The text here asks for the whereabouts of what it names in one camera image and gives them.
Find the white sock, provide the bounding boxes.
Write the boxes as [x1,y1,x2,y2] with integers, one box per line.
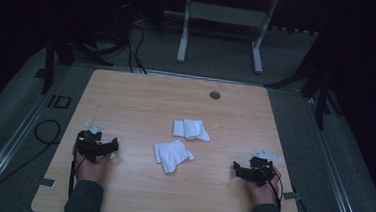
[172,117,213,144]
[151,137,197,178]

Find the white desk frame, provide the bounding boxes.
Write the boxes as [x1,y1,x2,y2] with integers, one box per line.
[160,0,319,80]

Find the black floor cables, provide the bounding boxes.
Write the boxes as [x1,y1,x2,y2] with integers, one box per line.
[123,23,152,75]

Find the right hand-held gripper cable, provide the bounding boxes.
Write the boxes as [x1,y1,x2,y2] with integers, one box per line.
[254,160,287,212]

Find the person's left hand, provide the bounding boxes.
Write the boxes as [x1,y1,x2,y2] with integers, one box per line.
[69,143,113,189]

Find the black floor cable loop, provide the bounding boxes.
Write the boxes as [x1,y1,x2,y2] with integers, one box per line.
[0,115,63,212]

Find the metal floor rail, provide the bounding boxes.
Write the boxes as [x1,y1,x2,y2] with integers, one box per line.
[0,58,80,212]
[293,93,376,212]

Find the person's right hand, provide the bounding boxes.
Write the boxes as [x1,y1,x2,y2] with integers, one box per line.
[244,163,285,208]

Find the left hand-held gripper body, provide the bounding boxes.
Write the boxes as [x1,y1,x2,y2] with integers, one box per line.
[74,121,112,166]

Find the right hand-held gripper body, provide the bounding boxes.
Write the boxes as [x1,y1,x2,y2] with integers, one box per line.
[237,147,278,188]

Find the black metal stand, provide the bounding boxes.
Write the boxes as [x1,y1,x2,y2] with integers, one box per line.
[32,24,117,101]
[260,20,350,133]

